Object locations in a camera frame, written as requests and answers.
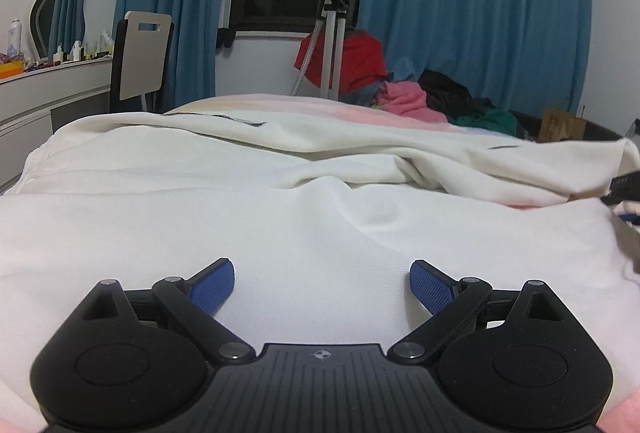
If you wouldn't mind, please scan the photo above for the brown cardboard box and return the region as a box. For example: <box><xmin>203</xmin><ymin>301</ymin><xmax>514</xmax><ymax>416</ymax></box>
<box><xmin>537</xmin><ymin>107</ymin><xmax>587</xmax><ymax>142</ymax></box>

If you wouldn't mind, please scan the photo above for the white dressing table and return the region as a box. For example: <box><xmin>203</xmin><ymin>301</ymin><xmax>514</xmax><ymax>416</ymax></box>
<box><xmin>0</xmin><ymin>55</ymin><xmax>116</xmax><ymax>194</ymax></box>

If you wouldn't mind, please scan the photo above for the wide blue curtain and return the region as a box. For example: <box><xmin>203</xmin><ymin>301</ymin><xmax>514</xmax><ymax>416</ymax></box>
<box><xmin>352</xmin><ymin>0</ymin><xmax>593</xmax><ymax>124</ymax></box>

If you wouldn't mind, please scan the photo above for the red garment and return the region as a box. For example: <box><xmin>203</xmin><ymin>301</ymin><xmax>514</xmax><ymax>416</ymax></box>
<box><xmin>294</xmin><ymin>32</ymin><xmax>388</xmax><ymax>88</ymax></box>

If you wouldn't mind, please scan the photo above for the wavy edged mirror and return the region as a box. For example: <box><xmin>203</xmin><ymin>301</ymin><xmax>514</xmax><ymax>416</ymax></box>
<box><xmin>29</xmin><ymin>0</ymin><xmax>88</xmax><ymax>61</ymax></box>

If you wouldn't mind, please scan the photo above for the white spray bottle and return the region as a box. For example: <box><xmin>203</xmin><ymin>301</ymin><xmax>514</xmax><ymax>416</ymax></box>
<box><xmin>7</xmin><ymin>18</ymin><xmax>23</xmax><ymax>61</ymax></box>

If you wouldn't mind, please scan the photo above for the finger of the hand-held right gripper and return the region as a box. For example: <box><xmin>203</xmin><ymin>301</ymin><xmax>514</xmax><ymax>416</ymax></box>
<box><xmin>599</xmin><ymin>193</ymin><xmax>640</xmax><ymax>208</ymax></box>

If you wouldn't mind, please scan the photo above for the pastel cloud print bed sheet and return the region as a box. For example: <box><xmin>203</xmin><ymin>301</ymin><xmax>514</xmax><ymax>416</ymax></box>
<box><xmin>0</xmin><ymin>93</ymin><xmax>640</xmax><ymax>433</ymax></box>

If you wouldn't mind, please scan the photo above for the row of small cosmetic bottles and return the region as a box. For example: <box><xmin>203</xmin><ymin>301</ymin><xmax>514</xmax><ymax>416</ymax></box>
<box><xmin>50</xmin><ymin>30</ymin><xmax>115</xmax><ymax>64</ymax></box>

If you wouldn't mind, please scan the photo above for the black sofa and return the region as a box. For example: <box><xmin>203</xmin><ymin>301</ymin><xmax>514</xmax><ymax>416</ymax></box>
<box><xmin>510</xmin><ymin>110</ymin><xmax>626</xmax><ymax>142</ymax></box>

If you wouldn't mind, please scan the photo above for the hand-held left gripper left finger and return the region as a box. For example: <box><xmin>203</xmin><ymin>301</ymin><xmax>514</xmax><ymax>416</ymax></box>
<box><xmin>75</xmin><ymin>257</ymin><xmax>257</xmax><ymax>364</ymax></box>

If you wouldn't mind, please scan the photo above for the blue garment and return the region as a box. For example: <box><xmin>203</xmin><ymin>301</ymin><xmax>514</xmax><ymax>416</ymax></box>
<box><xmin>340</xmin><ymin>80</ymin><xmax>386</xmax><ymax>106</ymax></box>

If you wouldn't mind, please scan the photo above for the green garment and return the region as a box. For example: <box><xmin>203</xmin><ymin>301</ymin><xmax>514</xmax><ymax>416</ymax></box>
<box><xmin>447</xmin><ymin>108</ymin><xmax>526</xmax><ymax>136</ymax></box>

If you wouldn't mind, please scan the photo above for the black and cream chair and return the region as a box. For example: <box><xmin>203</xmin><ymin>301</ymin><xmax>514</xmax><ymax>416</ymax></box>
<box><xmin>107</xmin><ymin>11</ymin><xmax>175</xmax><ymax>114</ymax></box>

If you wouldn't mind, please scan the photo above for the white garment steamer stand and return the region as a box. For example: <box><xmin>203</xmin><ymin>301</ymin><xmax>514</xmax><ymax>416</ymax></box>
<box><xmin>290</xmin><ymin>0</ymin><xmax>351</xmax><ymax>101</ymax></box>

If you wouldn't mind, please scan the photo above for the pink garment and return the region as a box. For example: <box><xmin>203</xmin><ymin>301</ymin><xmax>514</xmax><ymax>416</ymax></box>
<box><xmin>376</xmin><ymin>80</ymin><xmax>448</xmax><ymax>124</ymax></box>

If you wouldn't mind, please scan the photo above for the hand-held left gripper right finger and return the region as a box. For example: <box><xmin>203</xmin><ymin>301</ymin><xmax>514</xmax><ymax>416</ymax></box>
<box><xmin>387</xmin><ymin>259</ymin><xmax>568</xmax><ymax>364</ymax></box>

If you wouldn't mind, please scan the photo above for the black garment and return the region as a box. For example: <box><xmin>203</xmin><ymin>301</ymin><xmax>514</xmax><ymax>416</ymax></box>
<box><xmin>417</xmin><ymin>69</ymin><xmax>496</xmax><ymax>116</ymax></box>

